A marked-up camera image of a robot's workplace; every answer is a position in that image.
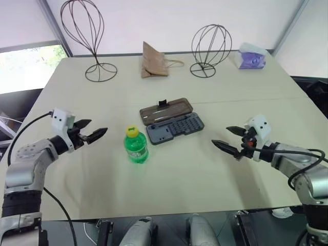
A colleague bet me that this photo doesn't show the green bottle with yellow cap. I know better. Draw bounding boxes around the green bottle with yellow cap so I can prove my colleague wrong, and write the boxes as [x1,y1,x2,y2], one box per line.
[124,125,150,164]

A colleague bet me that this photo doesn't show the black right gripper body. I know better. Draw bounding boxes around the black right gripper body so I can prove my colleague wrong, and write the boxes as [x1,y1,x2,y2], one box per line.
[239,128,257,161]

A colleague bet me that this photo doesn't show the purple tissue pack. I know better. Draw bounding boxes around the purple tissue pack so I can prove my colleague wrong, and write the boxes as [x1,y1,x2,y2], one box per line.
[237,42,268,70]

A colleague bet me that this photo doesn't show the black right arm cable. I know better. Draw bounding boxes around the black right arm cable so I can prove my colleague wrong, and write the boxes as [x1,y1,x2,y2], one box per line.
[250,145,324,191]

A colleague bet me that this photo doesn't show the brown paper bag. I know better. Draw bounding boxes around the brown paper bag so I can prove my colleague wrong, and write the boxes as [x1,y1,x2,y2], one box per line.
[140,40,185,79]

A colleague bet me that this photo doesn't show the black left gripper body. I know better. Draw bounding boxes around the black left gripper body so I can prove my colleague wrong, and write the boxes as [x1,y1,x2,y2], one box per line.
[67,122,90,151]

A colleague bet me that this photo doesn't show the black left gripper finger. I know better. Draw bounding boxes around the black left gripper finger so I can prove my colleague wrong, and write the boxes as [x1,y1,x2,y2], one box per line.
[74,118,93,130]
[85,127,109,145]

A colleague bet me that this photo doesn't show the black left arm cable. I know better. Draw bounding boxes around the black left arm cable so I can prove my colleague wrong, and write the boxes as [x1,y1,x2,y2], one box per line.
[7,110,78,246]

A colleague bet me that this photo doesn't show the screwdriver bit case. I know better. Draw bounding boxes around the screwdriver bit case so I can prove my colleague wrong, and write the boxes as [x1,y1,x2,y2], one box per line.
[139,97,206,146]

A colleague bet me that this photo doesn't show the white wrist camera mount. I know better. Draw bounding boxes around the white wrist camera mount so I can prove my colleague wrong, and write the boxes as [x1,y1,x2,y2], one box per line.
[50,108,77,153]
[243,113,273,163]

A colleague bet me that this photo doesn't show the white crumpled object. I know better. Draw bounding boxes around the white crumpled object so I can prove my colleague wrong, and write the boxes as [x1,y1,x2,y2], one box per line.
[272,206,296,219]

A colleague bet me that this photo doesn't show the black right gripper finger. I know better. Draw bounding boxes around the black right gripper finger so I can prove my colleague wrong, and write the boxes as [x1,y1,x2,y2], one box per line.
[225,126,247,137]
[211,139,242,158]

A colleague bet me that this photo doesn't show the tall wire hat stand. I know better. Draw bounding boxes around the tall wire hat stand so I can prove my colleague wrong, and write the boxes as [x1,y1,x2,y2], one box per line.
[60,0,118,83]

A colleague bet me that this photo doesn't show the window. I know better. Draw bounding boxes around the window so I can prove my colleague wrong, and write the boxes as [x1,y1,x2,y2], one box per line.
[0,44,69,95]

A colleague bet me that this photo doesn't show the grey metal frame post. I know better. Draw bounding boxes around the grey metal frame post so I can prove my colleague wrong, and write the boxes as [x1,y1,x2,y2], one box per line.
[271,0,314,56]
[38,0,74,57]

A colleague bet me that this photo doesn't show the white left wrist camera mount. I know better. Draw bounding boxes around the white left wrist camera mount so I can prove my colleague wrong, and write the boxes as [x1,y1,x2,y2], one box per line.
[50,108,77,153]

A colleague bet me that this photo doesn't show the round wire hat stand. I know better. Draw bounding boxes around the round wire hat stand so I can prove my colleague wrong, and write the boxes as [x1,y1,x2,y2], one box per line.
[189,24,233,78]

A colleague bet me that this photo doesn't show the dark glass furniture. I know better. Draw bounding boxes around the dark glass furniture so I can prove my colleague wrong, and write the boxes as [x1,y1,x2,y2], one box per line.
[0,88,45,155]

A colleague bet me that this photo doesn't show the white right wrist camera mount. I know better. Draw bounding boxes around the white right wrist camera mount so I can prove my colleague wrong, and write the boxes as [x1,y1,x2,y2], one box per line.
[243,113,273,163]

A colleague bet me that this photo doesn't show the silver rounded robot leg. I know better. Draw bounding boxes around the silver rounded robot leg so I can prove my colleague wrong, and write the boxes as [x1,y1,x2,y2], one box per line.
[188,213,219,246]
[118,216,158,246]

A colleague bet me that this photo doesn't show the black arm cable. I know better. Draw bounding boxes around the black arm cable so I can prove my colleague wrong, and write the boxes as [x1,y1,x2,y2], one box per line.
[7,110,78,246]
[250,145,324,191]

